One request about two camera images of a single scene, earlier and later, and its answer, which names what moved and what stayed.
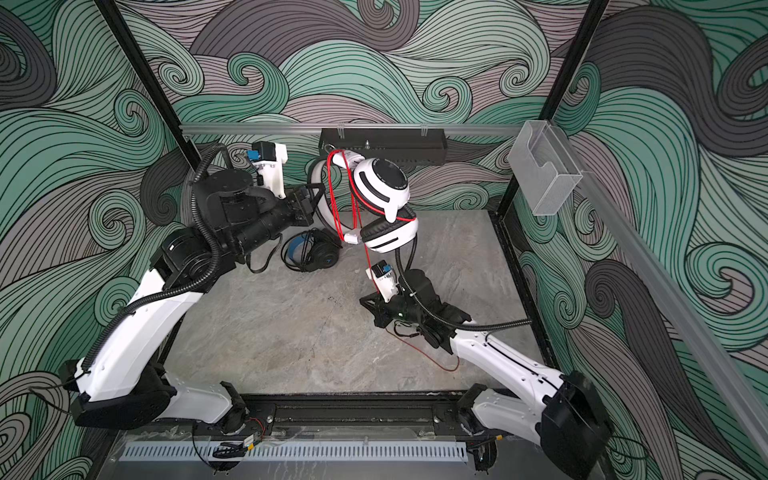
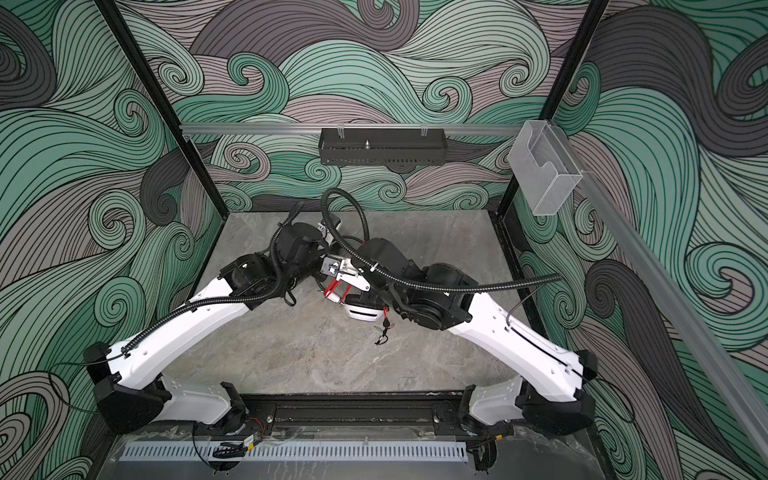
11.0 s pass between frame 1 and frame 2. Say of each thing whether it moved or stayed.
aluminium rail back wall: stayed
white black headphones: moved
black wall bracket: stayed
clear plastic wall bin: stayed
